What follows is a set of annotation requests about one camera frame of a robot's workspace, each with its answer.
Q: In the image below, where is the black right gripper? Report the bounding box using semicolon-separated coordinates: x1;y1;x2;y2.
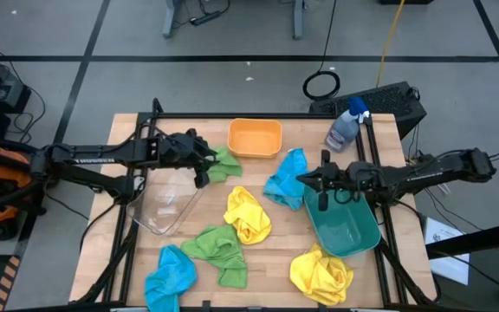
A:
296;149;376;212

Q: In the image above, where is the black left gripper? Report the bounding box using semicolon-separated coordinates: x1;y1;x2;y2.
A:
158;128;219;190

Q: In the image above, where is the green microfiber towel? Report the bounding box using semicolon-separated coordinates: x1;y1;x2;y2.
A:
205;146;244;184
179;224;250;289

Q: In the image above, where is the blue microfiber towel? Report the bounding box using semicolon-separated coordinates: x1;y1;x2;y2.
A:
144;244;198;312
262;147;309;212

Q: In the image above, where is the teal plastic basket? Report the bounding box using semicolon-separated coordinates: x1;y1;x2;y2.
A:
302;184;382;259

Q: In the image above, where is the yellow microfiber towel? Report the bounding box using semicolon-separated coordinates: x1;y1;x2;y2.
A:
288;242;355;308
223;185;273;246

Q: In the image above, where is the orange plastic basket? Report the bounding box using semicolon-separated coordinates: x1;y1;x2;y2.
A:
226;117;283;159

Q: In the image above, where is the spray bottle with blue trigger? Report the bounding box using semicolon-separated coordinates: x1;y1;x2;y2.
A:
324;95;371;153

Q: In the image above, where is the clear plastic basket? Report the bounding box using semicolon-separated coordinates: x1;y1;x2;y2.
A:
126;166;205;237

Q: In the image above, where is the black power strip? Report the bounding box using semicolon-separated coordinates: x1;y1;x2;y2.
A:
188;10;224;27

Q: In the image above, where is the grey desk leg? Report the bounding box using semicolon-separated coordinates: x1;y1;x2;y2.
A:
292;0;306;40
162;0;180;39

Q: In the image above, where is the white printed paper sheet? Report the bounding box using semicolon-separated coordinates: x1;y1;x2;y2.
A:
424;216;471;286

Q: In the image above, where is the black metal beam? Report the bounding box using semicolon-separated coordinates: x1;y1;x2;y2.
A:
425;218;499;261

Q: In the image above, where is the orange black round device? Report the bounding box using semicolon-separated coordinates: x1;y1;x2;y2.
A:
0;140;45;242

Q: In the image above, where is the black metal table frame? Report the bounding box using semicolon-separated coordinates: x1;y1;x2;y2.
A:
75;97;441;312

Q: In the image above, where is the black hanging coiled cable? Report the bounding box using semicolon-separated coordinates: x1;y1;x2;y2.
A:
301;0;341;101

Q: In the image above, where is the yellow hanging cable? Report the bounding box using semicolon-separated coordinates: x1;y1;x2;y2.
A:
375;0;406;88

